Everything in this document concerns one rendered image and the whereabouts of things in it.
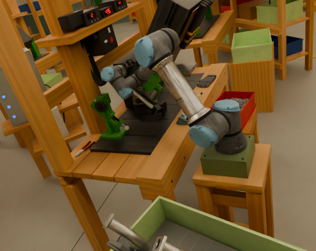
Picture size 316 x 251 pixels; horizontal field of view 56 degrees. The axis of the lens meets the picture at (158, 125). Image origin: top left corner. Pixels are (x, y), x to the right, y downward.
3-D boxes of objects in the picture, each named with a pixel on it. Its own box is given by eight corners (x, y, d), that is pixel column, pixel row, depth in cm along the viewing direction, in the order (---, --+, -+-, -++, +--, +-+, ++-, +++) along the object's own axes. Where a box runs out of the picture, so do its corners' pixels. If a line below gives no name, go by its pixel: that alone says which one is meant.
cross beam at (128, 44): (142, 42, 261) (139, 32, 256) (42, 116, 162) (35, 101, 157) (137, 43, 263) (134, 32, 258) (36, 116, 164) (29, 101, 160)
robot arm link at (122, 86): (140, 87, 159) (128, 70, 159) (125, 96, 153) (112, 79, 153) (135, 93, 165) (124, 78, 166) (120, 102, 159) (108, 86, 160)
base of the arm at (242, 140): (249, 136, 143) (247, 119, 139) (244, 155, 132) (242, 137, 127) (218, 136, 150) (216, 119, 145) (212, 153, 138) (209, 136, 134)
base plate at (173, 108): (205, 74, 243) (204, 72, 242) (152, 155, 160) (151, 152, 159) (159, 77, 262) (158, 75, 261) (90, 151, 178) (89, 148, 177)
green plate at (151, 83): (163, 88, 193) (160, 56, 187) (158, 91, 186) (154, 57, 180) (148, 88, 198) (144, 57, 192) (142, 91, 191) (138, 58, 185)
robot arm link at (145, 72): (179, 16, 130) (137, 69, 171) (162, 23, 124) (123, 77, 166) (194, 37, 130) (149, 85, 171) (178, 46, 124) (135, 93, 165)
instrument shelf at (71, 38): (144, 6, 221) (143, 0, 219) (73, 44, 153) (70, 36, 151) (116, 11, 232) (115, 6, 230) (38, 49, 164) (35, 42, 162)
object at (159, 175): (228, 78, 259) (226, 62, 251) (168, 202, 144) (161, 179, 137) (212, 79, 265) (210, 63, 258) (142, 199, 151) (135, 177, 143)
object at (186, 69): (197, 66, 199) (196, 62, 198) (190, 76, 187) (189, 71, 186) (146, 70, 216) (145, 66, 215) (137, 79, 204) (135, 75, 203)
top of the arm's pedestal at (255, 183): (271, 150, 152) (271, 144, 150) (262, 193, 128) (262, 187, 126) (211, 146, 167) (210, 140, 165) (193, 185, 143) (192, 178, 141)
